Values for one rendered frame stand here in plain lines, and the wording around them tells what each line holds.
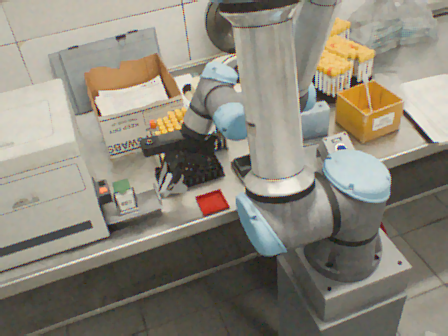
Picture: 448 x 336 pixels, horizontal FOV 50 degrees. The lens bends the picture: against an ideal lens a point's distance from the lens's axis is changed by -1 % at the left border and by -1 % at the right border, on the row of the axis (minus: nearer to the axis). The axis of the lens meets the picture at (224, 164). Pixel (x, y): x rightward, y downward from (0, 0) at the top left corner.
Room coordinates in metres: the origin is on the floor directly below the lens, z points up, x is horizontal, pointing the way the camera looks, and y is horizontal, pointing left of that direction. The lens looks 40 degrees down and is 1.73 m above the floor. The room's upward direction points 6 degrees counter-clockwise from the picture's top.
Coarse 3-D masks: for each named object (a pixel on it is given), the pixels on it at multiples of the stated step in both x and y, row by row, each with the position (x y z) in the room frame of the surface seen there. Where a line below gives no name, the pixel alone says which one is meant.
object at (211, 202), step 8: (208, 192) 0.90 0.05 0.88; (216, 192) 0.90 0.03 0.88; (200, 200) 0.88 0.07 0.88; (208, 200) 0.87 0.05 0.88; (216, 200) 0.87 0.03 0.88; (224, 200) 0.86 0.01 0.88; (200, 208) 0.84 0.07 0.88; (208, 208) 0.84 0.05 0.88; (216, 208) 0.84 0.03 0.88; (224, 208) 0.84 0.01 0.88
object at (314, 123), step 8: (320, 104) 1.10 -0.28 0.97; (304, 112) 1.07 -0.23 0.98; (312, 112) 1.07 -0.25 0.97; (320, 112) 1.07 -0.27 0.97; (328, 112) 1.07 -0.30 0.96; (304, 120) 1.06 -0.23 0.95; (312, 120) 1.07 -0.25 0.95; (320, 120) 1.07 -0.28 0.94; (328, 120) 1.07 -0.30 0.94; (304, 128) 1.06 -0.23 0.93; (312, 128) 1.07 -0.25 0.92; (320, 128) 1.07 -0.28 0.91; (304, 136) 1.06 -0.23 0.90; (312, 136) 1.07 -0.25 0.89; (320, 136) 1.07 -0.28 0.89; (328, 136) 1.07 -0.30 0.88; (304, 144) 1.05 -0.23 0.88
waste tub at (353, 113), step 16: (352, 96) 1.16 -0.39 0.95; (384, 96) 1.14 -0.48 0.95; (336, 112) 1.14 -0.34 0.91; (352, 112) 1.08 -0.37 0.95; (368, 112) 1.16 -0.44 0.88; (384, 112) 1.05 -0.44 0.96; (400, 112) 1.07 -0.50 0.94; (352, 128) 1.07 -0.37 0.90; (368, 128) 1.03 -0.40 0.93; (384, 128) 1.05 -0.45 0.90
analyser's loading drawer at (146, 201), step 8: (144, 192) 0.89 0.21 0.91; (152, 192) 0.88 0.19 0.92; (136, 200) 0.83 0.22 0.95; (144, 200) 0.86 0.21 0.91; (152, 200) 0.86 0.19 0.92; (160, 200) 0.84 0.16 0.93; (104, 208) 0.85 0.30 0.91; (112, 208) 0.84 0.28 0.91; (136, 208) 0.82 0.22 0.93; (144, 208) 0.83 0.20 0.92; (152, 208) 0.83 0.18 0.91; (160, 208) 0.84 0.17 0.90; (104, 216) 0.82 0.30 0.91; (112, 216) 0.82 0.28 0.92; (120, 216) 0.81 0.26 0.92; (128, 216) 0.81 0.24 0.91
